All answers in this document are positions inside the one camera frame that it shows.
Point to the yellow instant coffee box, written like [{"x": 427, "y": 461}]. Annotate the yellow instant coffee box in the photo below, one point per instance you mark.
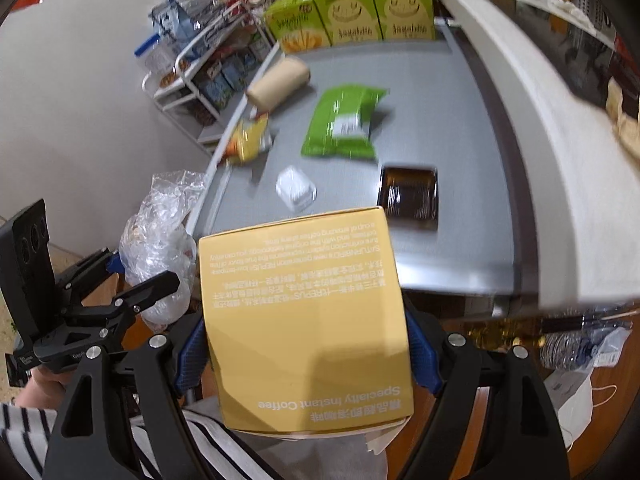
[{"x": 300, "y": 320}]

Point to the small white plastic container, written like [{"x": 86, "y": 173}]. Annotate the small white plastic container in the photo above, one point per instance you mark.
[{"x": 295, "y": 187}]

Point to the person's left forearm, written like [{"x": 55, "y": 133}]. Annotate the person's left forearm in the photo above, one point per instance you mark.
[{"x": 30, "y": 425}]

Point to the striped shirt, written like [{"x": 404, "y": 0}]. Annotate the striped shirt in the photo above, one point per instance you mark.
[{"x": 210, "y": 445}]

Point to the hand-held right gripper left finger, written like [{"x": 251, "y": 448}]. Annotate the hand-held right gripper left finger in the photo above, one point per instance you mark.
[{"x": 189, "y": 355}]

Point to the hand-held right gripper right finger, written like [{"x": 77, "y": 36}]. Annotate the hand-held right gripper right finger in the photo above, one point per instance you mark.
[{"x": 424, "y": 355}]

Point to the clear container with blue lid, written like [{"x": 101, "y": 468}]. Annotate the clear container with blue lid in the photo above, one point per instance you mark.
[{"x": 152, "y": 57}]

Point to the pile of golden packets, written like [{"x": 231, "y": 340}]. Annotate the pile of golden packets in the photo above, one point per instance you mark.
[{"x": 505, "y": 335}]

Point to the row of blue packets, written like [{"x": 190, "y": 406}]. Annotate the row of blue packets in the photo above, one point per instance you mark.
[{"x": 225, "y": 77}]

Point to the beige paper-wrapped roll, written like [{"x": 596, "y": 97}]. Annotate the beige paper-wrapped roll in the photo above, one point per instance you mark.
[{"x": 277, "y": 82}]

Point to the clear plastic bottle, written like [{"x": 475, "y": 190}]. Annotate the clear plastic bottle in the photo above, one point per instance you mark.
[{"x": 570, "y": 350}]

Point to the dark brown plastic tray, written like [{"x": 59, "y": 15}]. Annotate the dark brown plastic tray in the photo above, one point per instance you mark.
[{"x": 410, "y": 197}]

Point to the white face mask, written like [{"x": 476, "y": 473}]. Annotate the white face mask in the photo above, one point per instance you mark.
[{"x": 572, "y": 405}]

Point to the clear blue plastic container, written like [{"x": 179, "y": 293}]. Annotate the clear blue plastic container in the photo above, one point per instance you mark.
[{"x": 172, "y": 17}]

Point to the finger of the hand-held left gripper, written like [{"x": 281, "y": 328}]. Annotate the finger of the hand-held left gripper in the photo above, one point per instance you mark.
[
  {"x": 90, "y": 272},
  {"x": 145, "y": 291}
]

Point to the white counter ledge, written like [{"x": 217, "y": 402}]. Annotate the white counter ledge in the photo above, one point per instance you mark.
[{"x": 540, "y": 125}]

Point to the green snack box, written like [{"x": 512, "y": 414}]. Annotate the green snack box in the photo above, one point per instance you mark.
[
  {"x": 295, "y": 20},
  {"x": 347, "y": 12},
  {"x": 405, "y": 7}
]

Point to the clear crumpled plastic bag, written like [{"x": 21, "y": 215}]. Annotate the clear crumpled plastic bag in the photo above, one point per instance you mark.
[{"x": 155, "y": 240}]

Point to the yellow snack wrapper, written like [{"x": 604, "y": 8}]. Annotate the yellow snack wrapper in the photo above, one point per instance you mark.
[{"x": 247, "y": 140}]

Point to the green snack packet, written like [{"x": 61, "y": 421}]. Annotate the green snack packet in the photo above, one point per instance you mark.
[{"x": 330, "y": 125}]

